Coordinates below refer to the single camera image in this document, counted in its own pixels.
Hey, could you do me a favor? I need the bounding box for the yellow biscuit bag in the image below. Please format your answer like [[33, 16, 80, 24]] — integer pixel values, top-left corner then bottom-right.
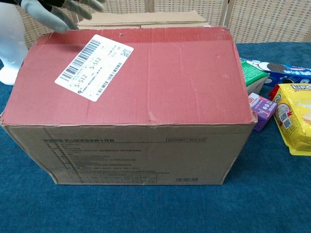
[[268, 83, 311, 156]]

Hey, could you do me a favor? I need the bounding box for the red cardboard box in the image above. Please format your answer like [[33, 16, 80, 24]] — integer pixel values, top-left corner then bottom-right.
[[0, 11, 258, 185]]

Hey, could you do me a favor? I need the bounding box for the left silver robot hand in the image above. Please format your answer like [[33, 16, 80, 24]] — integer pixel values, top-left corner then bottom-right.
[[20, 0, 105, 34]]

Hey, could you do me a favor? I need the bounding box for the blue table cloth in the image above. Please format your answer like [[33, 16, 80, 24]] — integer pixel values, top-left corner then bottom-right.
[[0, 41, 311, 233]]

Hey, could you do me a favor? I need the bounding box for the green box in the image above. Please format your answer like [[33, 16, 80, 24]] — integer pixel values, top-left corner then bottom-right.
[[240, 59, 270, 94]]

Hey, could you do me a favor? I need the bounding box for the small purple box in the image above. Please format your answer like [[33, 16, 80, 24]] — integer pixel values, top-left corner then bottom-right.
[[248, 92, 278, 133]]

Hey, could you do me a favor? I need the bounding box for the blue Oreo cookie package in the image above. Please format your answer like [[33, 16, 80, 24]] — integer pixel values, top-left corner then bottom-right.
[[240, 58, 311, 89]]

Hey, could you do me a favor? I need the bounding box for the white foam mannequin head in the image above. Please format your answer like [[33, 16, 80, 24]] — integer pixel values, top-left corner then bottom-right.
[[0, 0, 29, 85]]

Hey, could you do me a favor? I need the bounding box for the bamboo folding screen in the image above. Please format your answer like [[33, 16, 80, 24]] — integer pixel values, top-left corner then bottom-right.
[[14, 0, 311, 49]]

